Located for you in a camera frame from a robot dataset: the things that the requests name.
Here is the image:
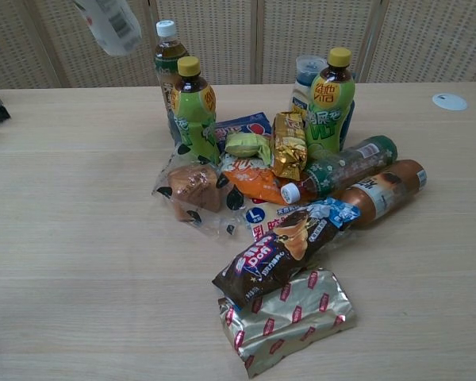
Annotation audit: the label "white bottle blue cap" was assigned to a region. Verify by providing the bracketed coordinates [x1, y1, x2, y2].
[289, 55, 328, 121]

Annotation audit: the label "jasmine tea bottle white cap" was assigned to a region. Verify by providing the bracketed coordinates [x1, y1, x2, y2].
[280, 135, 399, 204]

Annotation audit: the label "lemon tea bottle green label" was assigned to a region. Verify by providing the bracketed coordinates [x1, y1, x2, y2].
[304, 47, 356, 160]
[169, 56, 221, 165]

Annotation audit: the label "gold foil packet red logos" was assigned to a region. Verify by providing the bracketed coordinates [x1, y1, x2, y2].
[217, 267, 359, 379]

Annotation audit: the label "green tea bottle white cap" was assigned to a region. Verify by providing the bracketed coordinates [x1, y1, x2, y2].
[153, 19, 192, 140]

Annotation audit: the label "brown chocolate bun packet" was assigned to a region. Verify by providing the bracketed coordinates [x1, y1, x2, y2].
[211, 198, 362, 311]

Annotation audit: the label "orange snack bag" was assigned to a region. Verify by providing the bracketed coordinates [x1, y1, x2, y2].
[221, 156, 303, 208]

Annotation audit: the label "brown milk tea bottle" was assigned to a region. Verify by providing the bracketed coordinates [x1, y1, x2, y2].
[332, 159, 428, 232]

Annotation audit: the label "white yellow-capped bottle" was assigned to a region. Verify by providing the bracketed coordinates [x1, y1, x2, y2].
[72, 0, 144, 57]

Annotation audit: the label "bread in clear printed bag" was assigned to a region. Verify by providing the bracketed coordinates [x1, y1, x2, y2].
[151, 143, 248, 240]

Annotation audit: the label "green wrapped snack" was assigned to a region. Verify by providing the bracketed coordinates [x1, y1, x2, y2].
[223, 131, 272, 166]

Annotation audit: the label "beige perforated folding screen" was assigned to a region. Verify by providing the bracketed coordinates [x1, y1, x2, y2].
[0, 0, 476, 90]

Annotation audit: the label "plain gold foil snack packet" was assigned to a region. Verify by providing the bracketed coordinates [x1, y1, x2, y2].
[270, 111, 309, 182]

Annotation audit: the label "white glove pack blue label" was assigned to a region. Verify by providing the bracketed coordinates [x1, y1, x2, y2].
[243, 199, 315, 249]

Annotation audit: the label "blue red white snack packet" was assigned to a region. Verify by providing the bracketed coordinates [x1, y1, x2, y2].
[215, 111, 273, 154]

